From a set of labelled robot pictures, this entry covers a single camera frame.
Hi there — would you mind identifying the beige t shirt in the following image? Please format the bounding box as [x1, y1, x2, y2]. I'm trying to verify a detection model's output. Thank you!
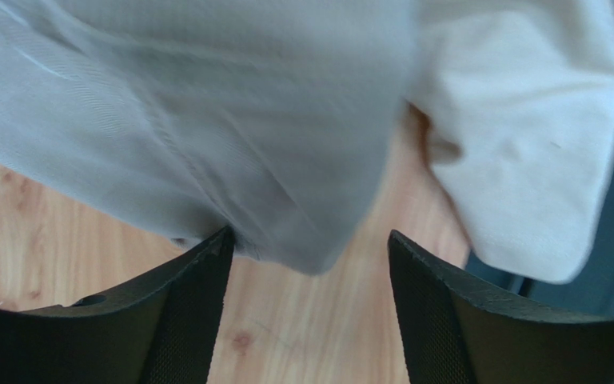
[0, 1, 614, 283]

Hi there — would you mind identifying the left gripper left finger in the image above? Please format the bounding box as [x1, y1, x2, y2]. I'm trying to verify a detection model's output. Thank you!
[0, 228, 235, 383]

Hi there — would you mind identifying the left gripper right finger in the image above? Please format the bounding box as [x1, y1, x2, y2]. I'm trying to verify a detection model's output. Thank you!
[388, 231, 614, 383]

